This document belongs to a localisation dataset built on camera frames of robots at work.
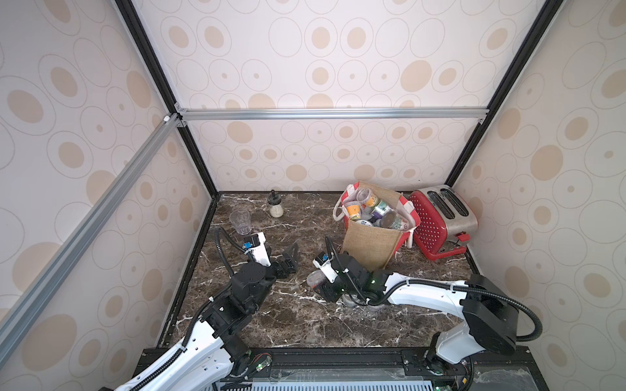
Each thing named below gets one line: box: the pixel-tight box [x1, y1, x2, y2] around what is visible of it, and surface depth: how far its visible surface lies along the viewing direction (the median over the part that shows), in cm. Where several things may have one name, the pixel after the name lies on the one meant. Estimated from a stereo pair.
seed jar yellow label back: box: [356, 187, 380, 208], surface depth 94 cm
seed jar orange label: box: [343, 200, 362, 221], surface depth 88 cm
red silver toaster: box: [410, 184, 479, 261], surface depth 92 cm
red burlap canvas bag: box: [332, 181, 422, 272], surface depth 85 cm
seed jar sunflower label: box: [379, 210, 410, 232], surface depth 86 cm
